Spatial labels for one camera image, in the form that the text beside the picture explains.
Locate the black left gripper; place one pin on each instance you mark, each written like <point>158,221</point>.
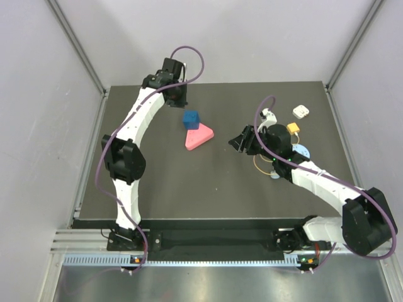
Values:
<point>181,102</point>

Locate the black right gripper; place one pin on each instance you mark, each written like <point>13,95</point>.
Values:
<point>245,141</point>

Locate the blue cube socket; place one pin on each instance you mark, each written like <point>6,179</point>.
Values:
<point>191,120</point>

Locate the pink triangular power strip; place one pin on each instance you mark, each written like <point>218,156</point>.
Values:
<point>195,138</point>

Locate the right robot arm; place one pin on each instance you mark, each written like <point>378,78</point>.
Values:
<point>365,221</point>

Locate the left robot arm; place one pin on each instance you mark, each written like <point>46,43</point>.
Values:
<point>124,160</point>

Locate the orange charger block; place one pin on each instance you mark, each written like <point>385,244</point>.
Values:
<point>293,128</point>

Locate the round light blue power strip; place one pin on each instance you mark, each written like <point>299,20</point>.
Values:
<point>302,152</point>

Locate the white square charger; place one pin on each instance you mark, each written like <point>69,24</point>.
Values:
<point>300,111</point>

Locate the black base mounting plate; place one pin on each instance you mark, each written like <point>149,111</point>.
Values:
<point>271,234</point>

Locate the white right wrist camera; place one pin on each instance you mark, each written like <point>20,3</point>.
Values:
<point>268,119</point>

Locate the aluminium frame rail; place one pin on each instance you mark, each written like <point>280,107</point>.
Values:
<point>84,241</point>

